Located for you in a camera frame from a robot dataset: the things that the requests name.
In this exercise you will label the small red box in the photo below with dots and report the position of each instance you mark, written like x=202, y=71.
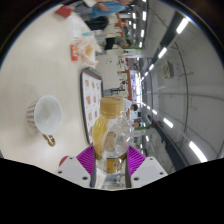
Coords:
x=65, y=11

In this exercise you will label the ceiling air conditioner unit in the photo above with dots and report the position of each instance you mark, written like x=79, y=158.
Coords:
x=166, y=70

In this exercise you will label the flat red paper packet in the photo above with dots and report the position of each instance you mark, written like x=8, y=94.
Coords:
x=74, y=52

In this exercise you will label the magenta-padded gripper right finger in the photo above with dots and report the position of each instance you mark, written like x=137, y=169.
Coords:
x=136, y=161

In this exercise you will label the clear bottle with tan cap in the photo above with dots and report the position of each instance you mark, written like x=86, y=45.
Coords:
x=111, y=133

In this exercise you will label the white printed card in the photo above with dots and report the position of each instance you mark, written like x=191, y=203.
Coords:
x=75, y=26

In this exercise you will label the group of ceiling lights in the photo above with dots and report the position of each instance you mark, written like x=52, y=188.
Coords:
x=182, y=25

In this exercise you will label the small teal bottle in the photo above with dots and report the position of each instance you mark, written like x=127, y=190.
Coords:
x=88, y=33

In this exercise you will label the brown food tray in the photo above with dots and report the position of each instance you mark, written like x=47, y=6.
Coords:
x=90, y=100

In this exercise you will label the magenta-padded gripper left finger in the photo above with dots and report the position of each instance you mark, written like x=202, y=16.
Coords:
x=85, y=161

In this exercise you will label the beige wooden chair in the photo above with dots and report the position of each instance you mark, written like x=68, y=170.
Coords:
x=107, y=71

